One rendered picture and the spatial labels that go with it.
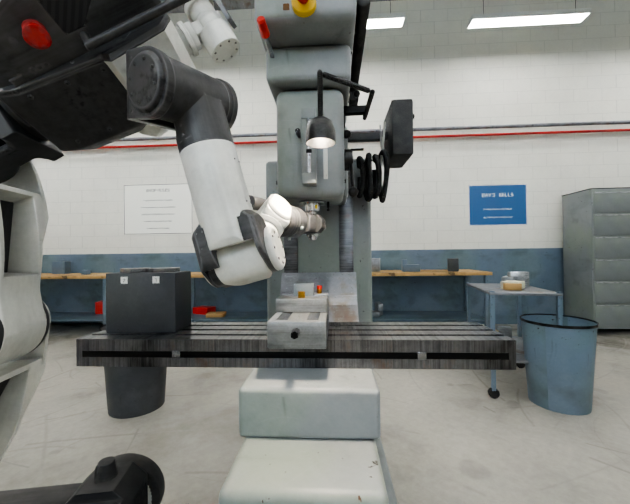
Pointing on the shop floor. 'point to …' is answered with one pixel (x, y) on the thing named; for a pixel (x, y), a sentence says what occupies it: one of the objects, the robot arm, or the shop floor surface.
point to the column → (330, 246)
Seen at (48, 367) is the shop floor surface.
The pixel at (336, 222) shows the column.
